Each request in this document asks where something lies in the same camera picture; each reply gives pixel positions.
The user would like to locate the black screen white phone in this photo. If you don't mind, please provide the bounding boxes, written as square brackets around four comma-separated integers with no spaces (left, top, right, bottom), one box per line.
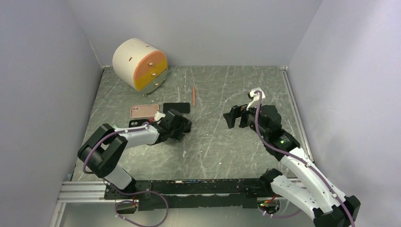
[162,102,191,114]

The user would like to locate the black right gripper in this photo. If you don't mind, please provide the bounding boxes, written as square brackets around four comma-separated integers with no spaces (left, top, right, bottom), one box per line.
[223,100,268,140]

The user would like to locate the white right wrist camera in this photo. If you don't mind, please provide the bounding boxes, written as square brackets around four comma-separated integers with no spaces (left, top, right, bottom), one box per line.
[246,87,266,111]

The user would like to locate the black base crossbar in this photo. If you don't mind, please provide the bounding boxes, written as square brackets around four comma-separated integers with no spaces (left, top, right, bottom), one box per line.
[104,178,275,211]

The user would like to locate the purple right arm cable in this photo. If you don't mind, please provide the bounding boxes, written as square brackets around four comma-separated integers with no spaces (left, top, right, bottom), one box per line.
[254,90,356,227]

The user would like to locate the white round drawer cabinet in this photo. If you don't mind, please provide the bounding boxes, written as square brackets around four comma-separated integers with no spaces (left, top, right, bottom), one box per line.
[112,38,168,95]

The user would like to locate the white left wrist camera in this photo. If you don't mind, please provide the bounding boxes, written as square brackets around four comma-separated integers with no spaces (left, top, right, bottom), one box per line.
[148,111,166,122]

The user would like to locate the aluminium frame rail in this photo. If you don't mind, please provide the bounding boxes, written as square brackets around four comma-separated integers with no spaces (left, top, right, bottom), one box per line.
[50,177,342,227]

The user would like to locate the red-brown pencil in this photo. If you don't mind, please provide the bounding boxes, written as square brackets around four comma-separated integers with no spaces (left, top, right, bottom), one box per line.
[192,86,196,107]

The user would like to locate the pink phone case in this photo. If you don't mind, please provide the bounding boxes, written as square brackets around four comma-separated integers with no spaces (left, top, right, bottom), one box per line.
[130,104,159,119]

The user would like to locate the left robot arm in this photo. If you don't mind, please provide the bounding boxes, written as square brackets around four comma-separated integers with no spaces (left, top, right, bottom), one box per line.
[77,109,192,199]

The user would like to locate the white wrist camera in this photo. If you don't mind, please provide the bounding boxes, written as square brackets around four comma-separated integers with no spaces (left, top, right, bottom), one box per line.
[148,111,166,122]
[246,87,266,111]

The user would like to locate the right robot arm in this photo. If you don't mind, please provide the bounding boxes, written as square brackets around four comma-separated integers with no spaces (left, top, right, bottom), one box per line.
[223,105,361,227]

